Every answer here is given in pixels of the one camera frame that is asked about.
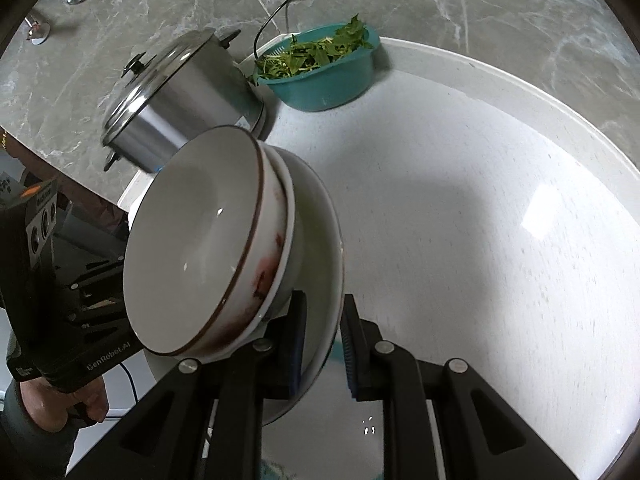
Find green leafy vegetables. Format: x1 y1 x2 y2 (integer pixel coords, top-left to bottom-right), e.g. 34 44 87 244
249 14 368 86

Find person's left forearm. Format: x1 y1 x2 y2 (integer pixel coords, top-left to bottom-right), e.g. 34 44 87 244
0 380 81 480

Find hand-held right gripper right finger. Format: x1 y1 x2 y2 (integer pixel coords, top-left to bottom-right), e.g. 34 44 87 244
341 294 576 480

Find large white bowl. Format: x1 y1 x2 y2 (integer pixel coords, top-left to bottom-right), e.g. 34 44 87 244
145 147 346 426

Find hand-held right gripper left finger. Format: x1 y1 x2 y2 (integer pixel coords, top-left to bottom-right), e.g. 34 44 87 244
65 291 307 480

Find small white bowl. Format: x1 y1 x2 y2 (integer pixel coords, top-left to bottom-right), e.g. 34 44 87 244
200 144 301 363

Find dark-rimmed floral bowl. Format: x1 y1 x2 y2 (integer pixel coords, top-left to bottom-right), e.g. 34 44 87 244
122 125 296 356

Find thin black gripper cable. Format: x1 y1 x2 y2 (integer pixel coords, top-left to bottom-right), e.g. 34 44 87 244
100 360 141 421

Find teal plastic colander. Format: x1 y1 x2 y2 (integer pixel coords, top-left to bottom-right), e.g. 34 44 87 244
252 22 381 112

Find stainless steel rice cooker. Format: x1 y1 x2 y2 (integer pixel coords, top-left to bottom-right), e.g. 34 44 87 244
100 27 271 173

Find black power cable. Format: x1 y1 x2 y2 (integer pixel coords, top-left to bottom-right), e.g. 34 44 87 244
252 0 323 61

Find person's left hand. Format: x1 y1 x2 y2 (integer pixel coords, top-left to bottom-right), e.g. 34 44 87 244
22 377 110 431

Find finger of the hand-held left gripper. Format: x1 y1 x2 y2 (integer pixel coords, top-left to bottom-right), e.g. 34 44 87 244
65 256 127 293
75 296 132 333

